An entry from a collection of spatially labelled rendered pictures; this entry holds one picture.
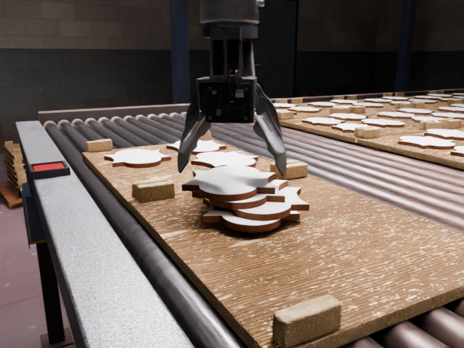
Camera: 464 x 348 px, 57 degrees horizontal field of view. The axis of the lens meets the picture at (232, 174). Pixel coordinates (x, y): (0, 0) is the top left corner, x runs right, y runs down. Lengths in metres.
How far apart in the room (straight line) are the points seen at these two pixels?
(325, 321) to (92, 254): 0.32
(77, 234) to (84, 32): 5.51
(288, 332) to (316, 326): 0.03
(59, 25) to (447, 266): 5.74
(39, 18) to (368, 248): 5.64
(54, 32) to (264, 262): 5.63
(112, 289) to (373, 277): 0.28
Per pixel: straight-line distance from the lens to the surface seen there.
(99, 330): 0.43
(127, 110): 1.84
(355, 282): 0.46
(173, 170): 0.87
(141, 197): 0.68
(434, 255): 0.55
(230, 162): 0.88
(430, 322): 0.47
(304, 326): 0.36
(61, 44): 6.01
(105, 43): 6.16
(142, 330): 0.42
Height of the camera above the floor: 1.16
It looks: 15 degrees down
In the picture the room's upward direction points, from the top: straight up
